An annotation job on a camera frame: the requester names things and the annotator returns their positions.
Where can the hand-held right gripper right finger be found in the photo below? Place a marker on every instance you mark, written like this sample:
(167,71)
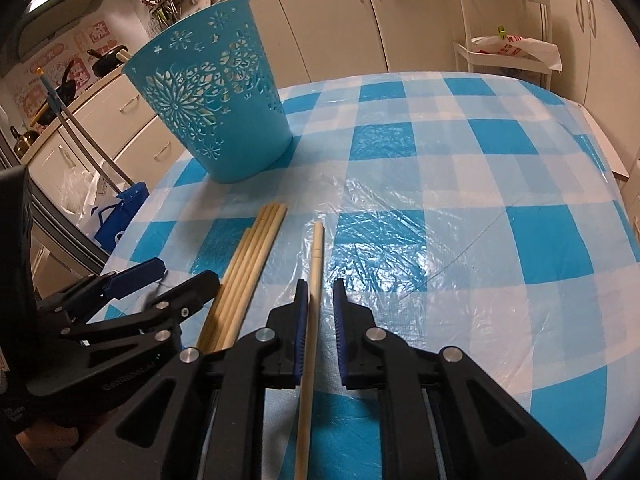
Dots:
(340,330)

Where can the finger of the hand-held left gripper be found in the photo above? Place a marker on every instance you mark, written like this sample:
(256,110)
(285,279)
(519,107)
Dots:
(135,277)
(195,290)

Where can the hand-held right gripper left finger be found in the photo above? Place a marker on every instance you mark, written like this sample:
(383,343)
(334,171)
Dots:
(300,330)

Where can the blue perforated plastic basket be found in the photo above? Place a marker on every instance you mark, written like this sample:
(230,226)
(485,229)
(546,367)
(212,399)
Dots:
(240,150)

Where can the blue shopping bag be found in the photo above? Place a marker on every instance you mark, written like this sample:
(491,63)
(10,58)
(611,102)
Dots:
(125,210)

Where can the plain grey pole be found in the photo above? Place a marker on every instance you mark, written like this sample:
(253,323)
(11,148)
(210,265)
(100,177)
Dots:
(95,145)

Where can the grey pole with blue grip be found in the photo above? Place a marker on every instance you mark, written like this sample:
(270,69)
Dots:
(65,120)

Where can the metal kettle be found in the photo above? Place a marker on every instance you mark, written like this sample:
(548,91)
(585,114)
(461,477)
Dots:
(24,142)

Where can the blue checkered plastic tablecloth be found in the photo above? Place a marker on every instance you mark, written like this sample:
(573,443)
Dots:
(450,185)

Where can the dark wok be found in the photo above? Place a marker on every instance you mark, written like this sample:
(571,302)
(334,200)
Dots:
(45,105)

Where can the black frying pan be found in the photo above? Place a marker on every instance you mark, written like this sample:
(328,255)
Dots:
(102,65)

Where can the grey range hood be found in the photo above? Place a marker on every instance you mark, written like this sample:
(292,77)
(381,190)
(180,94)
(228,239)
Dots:
(70,5)

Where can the cream kitchen cabinets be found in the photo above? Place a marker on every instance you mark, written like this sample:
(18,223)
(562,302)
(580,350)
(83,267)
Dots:
(325,25)

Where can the white board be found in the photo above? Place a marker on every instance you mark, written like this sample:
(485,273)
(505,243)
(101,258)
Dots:
(607,150)

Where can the red and white plastic bag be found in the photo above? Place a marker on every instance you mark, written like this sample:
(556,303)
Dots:
(520,52)

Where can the green clip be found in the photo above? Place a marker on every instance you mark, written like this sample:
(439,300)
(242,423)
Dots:
(501,32)

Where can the white trolley cart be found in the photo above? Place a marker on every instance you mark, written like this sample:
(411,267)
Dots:
(545,20)

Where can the red cartoon wall stickers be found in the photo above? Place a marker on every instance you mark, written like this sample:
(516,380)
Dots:
(95,35)

